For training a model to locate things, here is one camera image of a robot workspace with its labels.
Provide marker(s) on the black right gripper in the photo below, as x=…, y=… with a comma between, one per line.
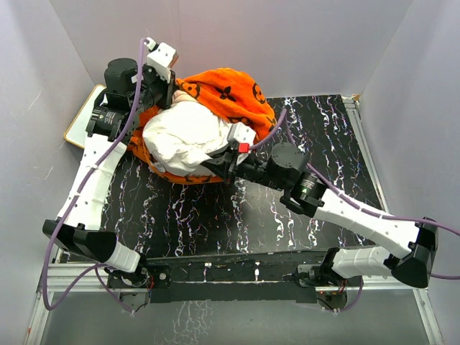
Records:
x=225, y=163

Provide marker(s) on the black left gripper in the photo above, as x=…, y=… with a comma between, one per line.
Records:
x=168, y=89

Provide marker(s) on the white pillow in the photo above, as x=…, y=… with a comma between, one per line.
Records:
x=180, y=138

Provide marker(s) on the orange patterned plush pillowcase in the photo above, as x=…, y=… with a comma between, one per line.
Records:
x=231, y=95

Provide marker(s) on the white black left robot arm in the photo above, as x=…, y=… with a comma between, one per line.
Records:
x=130, y=90

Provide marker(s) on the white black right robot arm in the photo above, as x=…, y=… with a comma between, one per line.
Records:
x=404, y=250

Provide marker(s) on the small white dry-erase board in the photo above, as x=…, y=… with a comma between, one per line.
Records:
x=76, y=132

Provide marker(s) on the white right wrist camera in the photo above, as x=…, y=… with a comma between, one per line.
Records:
x=241, y=137

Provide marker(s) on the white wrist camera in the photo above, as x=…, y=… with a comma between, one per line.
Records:
x=241, y=137
x=161, y=57

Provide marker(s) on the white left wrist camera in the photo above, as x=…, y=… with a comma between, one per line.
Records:
x=161, y=57

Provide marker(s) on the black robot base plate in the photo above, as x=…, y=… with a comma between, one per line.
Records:
x=289, y=275

